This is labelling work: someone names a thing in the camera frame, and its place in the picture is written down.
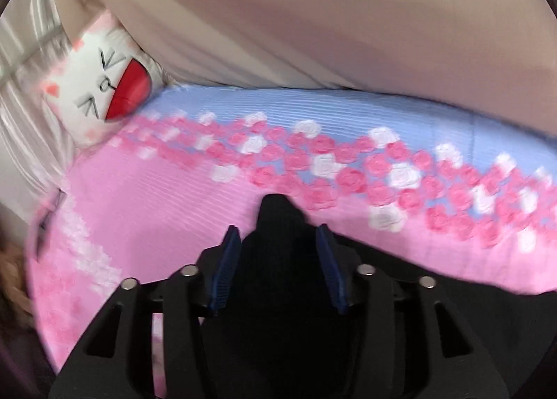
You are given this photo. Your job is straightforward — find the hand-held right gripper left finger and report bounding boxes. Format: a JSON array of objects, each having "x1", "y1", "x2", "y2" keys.
[{"x1": 48, "y1": 224, "x2": 243, "y2": 399}]

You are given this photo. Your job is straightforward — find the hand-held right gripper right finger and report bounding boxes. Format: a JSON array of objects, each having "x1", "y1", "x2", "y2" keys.
[{"x1": 315, "y1": 224, "x2": 510, "y2": 399}]

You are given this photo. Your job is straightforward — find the black pants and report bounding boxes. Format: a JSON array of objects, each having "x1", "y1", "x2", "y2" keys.
[{"x1": 152, "y1": 194, "x2": 547, "y2": 399}]

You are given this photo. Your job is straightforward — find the pink rose print bed sheet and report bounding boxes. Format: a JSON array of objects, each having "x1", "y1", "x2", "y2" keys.
[{"x1": 24, "y1": 83, "x2": 557, "y2": 399}]

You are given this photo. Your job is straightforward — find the brown fuzzy cloth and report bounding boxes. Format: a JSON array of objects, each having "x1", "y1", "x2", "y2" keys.
[{"x1": 0, "y1": 247, "x2": 36, "y2": 330}]

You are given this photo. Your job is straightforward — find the white cat face cushion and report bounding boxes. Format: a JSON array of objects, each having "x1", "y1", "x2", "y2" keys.
[{"x1": 41, "y1": 10, "x2": 165, "y2": 150}]

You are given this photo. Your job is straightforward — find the large beige cloth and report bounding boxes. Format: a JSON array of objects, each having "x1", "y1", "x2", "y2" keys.
[{"x1": 46, "y1": 0, "x2": 557, "y2": 139}]

